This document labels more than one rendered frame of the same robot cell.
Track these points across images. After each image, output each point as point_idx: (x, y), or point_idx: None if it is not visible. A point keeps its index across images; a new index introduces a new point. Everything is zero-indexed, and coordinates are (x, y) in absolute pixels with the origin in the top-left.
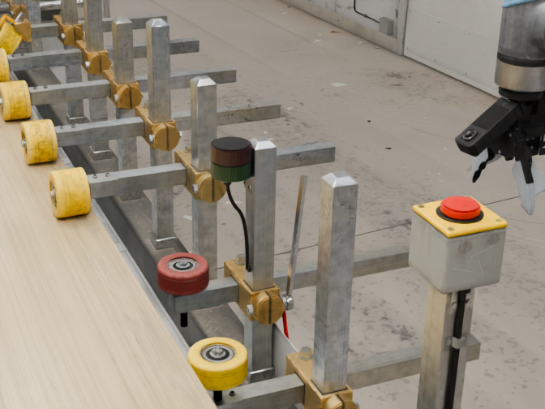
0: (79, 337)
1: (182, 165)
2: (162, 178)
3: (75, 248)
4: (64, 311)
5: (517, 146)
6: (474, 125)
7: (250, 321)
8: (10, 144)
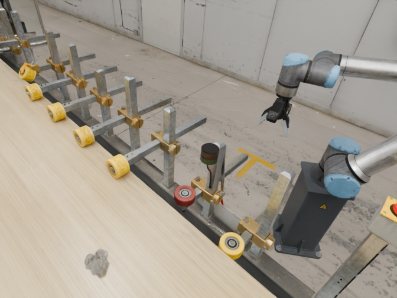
0: (171, 252)
1: (158, 140)
2: (153, 148)
3: (134, 195)
4: (154, 237)
5: (284, 115)
6: (272, 110)
7: (208, 203)
8: (65, 135)
